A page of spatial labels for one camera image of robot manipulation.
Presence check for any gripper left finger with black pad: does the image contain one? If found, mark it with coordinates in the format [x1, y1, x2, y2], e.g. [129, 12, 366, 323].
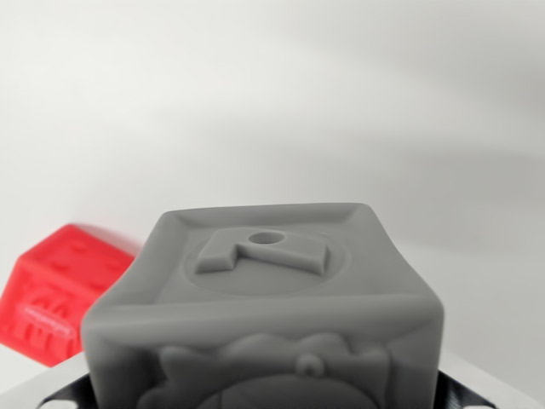
[7, 353, 101, 409]

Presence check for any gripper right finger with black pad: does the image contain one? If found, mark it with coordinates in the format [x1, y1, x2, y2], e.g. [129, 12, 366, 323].
[429, 349, 538, 409]

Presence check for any grey embossed rubber cube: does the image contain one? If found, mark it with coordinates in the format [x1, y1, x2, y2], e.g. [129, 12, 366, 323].
[81, 201, 445, 409]

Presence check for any red embossed rubber cube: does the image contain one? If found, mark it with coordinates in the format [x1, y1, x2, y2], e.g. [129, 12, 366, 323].
[0, 222, 138, 368]

